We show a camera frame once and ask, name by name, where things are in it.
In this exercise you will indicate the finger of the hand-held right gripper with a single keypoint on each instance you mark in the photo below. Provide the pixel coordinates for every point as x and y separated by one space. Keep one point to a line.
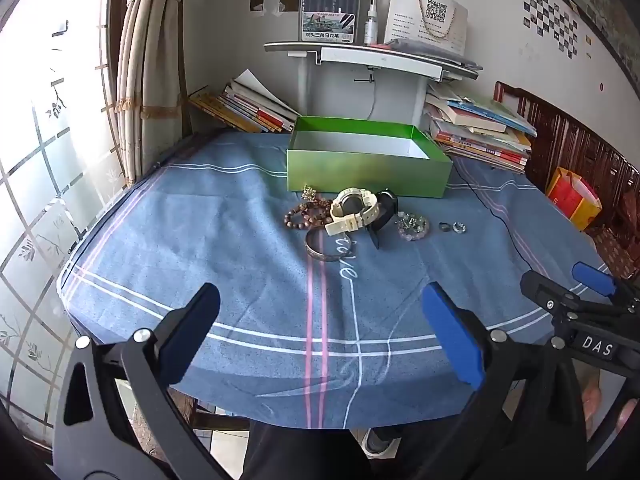
537 287
592 277

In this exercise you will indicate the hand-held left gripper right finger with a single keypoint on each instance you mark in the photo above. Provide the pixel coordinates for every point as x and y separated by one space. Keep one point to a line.
452 340

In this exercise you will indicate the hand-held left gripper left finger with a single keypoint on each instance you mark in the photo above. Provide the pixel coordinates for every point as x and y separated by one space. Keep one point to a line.
195 325

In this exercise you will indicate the black wristwatch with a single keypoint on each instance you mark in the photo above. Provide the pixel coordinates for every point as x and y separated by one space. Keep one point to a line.
385 207

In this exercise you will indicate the cream wristwatch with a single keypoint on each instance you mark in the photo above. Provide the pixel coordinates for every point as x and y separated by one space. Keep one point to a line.
350 202

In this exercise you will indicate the green cardboard box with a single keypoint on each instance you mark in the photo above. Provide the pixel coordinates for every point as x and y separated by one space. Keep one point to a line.
360 170

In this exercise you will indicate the person's right hand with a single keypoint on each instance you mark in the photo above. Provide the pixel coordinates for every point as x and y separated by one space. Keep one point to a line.
627 412

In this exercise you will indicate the red and yellow shopping bag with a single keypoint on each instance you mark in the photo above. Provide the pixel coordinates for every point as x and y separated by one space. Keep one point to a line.
572 200

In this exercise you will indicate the blue striped tablecloth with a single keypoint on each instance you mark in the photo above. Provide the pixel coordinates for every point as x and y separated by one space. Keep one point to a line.
200 240

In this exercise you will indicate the person's shoe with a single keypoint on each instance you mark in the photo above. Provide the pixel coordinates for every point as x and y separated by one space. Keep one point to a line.
380 442

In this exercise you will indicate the carved wooden headboard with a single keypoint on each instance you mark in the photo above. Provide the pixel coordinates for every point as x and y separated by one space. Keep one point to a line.
575 145

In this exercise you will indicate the metal bangle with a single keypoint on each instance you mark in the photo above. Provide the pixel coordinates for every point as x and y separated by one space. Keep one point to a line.
308 250

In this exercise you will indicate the pile of textbooks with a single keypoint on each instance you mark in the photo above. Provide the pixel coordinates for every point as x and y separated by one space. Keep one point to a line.
480 135

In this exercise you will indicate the person's leg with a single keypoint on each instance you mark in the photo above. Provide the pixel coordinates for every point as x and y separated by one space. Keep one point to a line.
300 455

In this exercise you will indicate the gold charm ornament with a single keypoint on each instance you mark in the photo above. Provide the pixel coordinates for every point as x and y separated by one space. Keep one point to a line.
309 192

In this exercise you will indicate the frosted window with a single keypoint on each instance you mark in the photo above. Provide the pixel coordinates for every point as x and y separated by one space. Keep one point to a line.
50 160

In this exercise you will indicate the leaning row of thin books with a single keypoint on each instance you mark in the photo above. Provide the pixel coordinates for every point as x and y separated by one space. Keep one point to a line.
245 107

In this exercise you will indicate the beige curtain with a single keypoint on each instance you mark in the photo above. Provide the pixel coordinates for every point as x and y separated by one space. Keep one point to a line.
150 85

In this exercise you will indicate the grey pouch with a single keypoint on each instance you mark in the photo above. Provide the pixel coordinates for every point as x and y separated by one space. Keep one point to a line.
435 50

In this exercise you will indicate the framed picture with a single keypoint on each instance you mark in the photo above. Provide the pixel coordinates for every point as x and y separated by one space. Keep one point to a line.
600 5

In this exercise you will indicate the white desk shelf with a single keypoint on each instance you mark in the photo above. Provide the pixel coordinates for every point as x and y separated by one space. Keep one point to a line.
380 57

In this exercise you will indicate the white paper bag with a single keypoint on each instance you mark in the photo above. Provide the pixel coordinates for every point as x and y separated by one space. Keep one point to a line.
425 17

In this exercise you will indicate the small spray bottle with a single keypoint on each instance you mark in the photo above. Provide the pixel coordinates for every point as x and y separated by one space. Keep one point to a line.
371 30

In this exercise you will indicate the clear marker pen case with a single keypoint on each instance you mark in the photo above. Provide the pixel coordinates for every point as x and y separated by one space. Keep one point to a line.
327 15

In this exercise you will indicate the checkered photo wall stickers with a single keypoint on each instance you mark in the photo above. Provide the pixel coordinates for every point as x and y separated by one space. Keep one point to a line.
550 20

